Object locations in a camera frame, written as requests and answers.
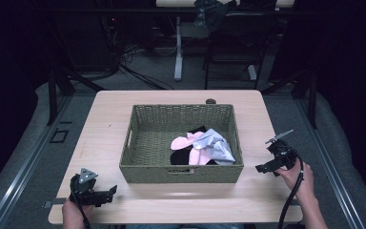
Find light blue sock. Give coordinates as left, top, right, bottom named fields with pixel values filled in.
left=192, top=128, right=236, bottom=166

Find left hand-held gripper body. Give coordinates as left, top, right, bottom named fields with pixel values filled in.
left=69, top=167, right=113, bottom=208

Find person's right hand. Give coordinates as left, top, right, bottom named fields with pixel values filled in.
left=274, top=158, right=315, bottom=204

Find pink sock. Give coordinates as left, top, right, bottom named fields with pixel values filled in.
left=170, top=131, right=212, bottom=166

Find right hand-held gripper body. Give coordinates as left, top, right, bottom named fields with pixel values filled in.
left=264, top=129, right=299, bottom=177

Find dark cloth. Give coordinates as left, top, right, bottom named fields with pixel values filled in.
left=193, top=0, right=238, bottom=32

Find black sock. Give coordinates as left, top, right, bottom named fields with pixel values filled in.
left=170, top=125, right=218, bottom=166

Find bundle of floor cables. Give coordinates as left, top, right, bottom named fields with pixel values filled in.
left=101, top=15, right=175, bottom=92

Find white desk leg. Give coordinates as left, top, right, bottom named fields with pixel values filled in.
left=173, top=16, right=185, bottom=82

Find black cable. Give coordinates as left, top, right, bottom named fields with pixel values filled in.
left=71, top=181, right=92, bottom=229
left=277, top=148, right=305, bottom=229

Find black metal stand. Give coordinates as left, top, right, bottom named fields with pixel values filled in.
left=260, top=68, right=318, bottom=130
left=46, top=68, right=106, bottom=126

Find person's left hand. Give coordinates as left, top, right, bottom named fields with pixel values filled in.
left=61, top=198, right=93, bottom=229

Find green woven basket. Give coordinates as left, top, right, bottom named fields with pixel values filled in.
left=119, top=103, right=245, bottom=184

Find black chair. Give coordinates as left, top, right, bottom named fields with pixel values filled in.
left=203, top=10, right=279, bottom=91

